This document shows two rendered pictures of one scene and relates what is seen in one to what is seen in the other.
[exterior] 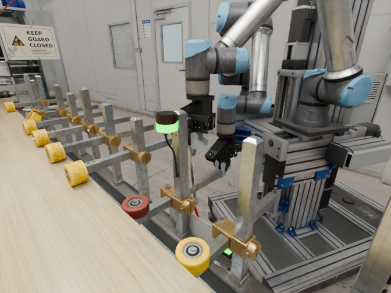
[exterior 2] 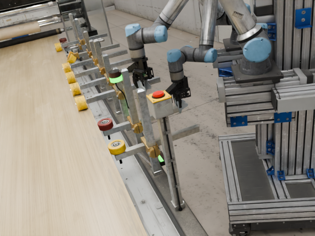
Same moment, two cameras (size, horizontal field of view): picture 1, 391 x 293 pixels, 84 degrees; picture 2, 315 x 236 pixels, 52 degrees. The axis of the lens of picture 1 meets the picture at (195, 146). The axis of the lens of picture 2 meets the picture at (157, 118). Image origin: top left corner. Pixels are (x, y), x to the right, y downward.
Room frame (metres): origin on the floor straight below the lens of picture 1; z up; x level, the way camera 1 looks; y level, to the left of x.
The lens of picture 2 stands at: (-0.63, -0.80, 1.69)
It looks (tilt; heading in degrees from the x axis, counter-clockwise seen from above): 28 degrees down; 30
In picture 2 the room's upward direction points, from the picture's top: 11 degrees counter-clockwise
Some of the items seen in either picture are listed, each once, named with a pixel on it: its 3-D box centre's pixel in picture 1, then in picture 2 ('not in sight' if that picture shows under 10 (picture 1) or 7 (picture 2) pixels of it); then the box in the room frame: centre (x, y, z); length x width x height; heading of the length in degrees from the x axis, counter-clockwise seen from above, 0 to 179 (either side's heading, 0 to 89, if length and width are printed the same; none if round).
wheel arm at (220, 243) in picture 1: (239, 227); (158, 142); (0.51, -0.13, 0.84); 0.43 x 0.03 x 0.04; 135
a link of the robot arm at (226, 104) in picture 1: (226, 109); (175, 60); (0.86, -0.12, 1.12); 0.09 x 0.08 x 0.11; 171
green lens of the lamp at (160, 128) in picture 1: (166, 125); (116, 78); (0.59, 0.08, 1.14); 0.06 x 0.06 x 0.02
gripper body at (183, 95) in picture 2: (225, 145); (180, 87); (0.86, -0.13, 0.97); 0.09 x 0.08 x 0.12; 135
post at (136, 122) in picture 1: (141, 172); (123, 105); (0.80, 0.23, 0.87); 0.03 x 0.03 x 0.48; 45
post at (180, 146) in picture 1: (181, 181); (133, 111); (0.63, 0.05, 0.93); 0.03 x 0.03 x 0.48; 45
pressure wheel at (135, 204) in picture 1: (137, 215); (107, 129); (0.55, 0.18, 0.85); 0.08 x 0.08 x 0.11
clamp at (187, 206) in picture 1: (177, 199); (134, 124); (0.64, 0.07, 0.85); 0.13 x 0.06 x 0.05; 45
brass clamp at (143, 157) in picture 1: (137, 153); (119, 92); (0.82, 0.24, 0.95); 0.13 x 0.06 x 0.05; 45
